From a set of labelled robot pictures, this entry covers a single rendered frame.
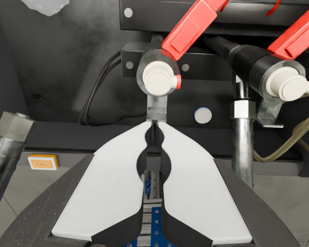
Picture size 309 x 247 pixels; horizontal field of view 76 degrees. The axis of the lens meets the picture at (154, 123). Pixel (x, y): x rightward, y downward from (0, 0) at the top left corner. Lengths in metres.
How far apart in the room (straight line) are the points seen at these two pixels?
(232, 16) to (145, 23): 0.10
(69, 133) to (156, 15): 0.33
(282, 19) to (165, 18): 0.14
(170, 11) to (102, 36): 0.20
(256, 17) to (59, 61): 0.38
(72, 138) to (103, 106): 0.10
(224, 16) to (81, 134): 0.37
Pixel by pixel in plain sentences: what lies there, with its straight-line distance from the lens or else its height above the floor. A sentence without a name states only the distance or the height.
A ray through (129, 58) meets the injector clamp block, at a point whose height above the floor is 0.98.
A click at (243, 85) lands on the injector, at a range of 0.20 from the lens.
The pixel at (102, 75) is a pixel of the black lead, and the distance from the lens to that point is 0.29.
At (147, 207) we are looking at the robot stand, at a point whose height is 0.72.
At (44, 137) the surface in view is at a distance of 0.51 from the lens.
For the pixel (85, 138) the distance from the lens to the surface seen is 0.47.
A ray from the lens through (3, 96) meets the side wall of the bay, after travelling 0.51.
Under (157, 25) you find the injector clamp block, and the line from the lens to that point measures 0.28.
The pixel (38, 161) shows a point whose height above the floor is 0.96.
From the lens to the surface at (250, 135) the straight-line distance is 0.19.
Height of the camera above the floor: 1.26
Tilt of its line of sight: 60 degrees down
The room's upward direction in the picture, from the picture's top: 178 degrees counter-clockwise
